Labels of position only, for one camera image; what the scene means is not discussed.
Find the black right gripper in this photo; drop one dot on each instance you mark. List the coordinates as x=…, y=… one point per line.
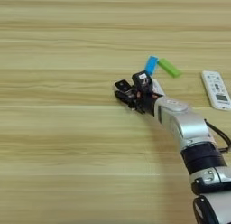
x=143, y=101

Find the white remote control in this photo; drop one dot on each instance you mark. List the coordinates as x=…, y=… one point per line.
x=216, y=89

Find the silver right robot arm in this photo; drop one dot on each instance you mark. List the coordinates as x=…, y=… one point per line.
x=192, y=128

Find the blue rectangular block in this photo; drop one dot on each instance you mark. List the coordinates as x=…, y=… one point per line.
x=151, y=65

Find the green rectangular block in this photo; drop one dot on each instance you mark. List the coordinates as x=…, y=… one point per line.
x=169, y=67

